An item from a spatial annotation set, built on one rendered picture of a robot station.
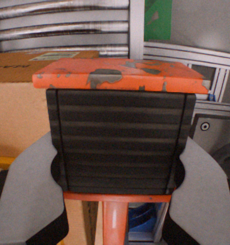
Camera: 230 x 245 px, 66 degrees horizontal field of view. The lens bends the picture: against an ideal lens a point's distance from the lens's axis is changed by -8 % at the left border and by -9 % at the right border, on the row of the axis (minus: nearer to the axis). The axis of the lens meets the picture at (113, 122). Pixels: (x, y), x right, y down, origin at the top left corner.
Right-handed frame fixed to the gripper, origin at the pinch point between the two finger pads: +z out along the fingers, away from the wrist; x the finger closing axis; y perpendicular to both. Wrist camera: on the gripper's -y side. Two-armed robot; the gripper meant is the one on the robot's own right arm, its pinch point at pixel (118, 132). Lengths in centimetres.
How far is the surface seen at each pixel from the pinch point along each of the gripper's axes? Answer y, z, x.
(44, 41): -1, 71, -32
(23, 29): -6, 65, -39
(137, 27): -6, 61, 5
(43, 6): -14, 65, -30
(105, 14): -11, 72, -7
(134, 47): 1, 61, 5
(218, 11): -22, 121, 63
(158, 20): -12, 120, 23
